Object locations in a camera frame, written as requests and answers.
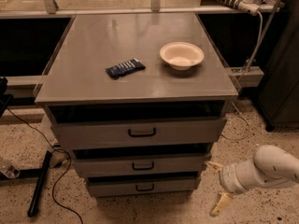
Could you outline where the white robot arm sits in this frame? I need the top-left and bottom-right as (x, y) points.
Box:
(206, 145), (299, 217)

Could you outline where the dark cabinet at right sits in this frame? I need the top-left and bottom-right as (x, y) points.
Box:
(254, 0), (299, 132)

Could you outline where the white power strip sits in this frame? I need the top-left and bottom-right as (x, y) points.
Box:
(216, 0), (260, 16)

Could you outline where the black metal floor bar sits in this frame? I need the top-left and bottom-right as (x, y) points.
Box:
(27, 151), (52, 217)

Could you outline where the white power cable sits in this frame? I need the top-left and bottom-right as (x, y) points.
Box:
(239, 10), (264, 77)

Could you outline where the aluminium frame rail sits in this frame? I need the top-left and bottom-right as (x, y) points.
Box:
(226, 66), (263, 89)

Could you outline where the grey middle drawer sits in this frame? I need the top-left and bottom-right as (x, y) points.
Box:
(73, 153), (211, 177)

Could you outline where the grey drawer cabinet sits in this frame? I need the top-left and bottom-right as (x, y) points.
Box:
(36, 13), (237, 185)

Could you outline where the dark blue snack packet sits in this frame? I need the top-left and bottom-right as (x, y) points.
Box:
(106, 59), (146, 79)

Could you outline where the grey top drawer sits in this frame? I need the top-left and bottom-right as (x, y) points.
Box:
(51, 117), (226, 150)

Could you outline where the black floor cable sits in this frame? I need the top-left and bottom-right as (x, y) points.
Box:
(6, 106), (84, 224)

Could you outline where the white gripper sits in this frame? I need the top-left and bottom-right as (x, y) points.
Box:
(206, 161), (247, 217)

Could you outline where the grey bottom drawer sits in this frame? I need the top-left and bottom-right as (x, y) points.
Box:
(87, 175), (200, 197)

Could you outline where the grey drawer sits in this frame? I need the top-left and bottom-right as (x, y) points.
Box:
(87, 175), (200, 197)
(51, 117), (226, 150)
(73, 153), (211, 177)

